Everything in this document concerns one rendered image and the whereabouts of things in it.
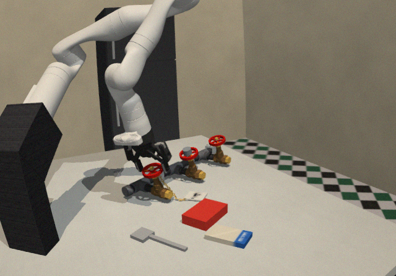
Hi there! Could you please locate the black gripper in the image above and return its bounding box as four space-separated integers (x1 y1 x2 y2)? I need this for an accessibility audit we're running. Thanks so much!
123 128 172 173

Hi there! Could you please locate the red rectangular block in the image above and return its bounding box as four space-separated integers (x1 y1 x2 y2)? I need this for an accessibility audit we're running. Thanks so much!
182 198 228 231

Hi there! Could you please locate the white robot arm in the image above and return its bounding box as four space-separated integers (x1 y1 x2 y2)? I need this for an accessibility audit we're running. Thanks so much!
23 0 200 145

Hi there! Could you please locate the grey cylinder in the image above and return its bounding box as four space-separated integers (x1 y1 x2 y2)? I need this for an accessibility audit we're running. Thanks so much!
183 147 192 156

